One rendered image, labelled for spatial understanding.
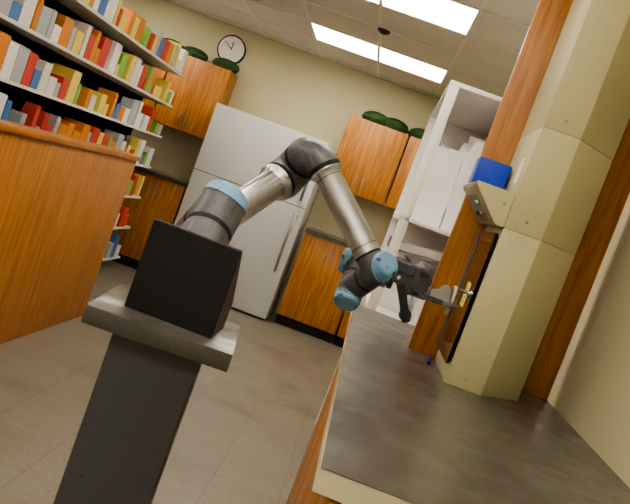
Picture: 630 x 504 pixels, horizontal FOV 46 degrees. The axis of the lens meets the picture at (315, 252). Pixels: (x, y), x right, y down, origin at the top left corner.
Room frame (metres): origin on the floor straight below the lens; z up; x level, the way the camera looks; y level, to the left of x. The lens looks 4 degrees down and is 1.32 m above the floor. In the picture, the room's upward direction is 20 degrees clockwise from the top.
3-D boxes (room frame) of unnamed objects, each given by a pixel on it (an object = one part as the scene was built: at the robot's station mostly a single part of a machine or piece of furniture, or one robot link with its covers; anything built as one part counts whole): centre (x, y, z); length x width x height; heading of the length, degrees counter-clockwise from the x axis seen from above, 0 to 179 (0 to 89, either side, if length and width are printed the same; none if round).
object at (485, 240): (2.26, -0.47, 1.19); 0.30 x 0.01 x 0.40; 177
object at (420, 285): (2.17, -0.29, 1.17); 0.12 x 0.08 x 0.09; 87
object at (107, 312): (1.69, 0.26, 0.92); 0.32 x 0.32 x 0.04; 4
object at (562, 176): (2.26, -0.61, 1.33); 0.32 x 0.25 x 0.77; 177
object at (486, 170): (2.35, -0.43, 1.56); 0.10 x 0.10 x 0.09; 87
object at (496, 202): (2.27, -0.42, 1.46); 0.32 x 0.11 x 0.10; 177
